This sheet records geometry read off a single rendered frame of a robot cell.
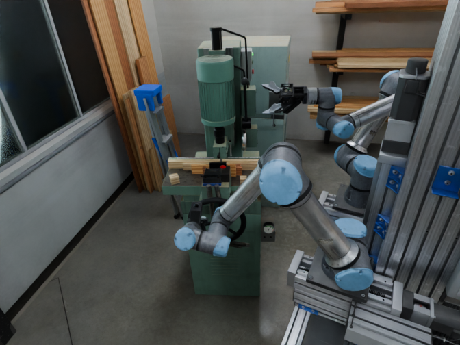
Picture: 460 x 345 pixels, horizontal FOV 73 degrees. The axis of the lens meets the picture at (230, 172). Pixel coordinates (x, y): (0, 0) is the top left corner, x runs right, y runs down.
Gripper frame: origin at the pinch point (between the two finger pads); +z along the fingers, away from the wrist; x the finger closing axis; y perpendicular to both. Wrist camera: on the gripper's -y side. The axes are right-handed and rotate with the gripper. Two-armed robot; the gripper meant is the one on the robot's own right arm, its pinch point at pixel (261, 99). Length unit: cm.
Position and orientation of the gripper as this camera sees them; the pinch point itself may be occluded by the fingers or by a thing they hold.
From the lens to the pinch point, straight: 148.4
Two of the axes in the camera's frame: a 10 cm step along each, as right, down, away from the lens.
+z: -10.0, 0.0, 0.8
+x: -0.2, 9.4, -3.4
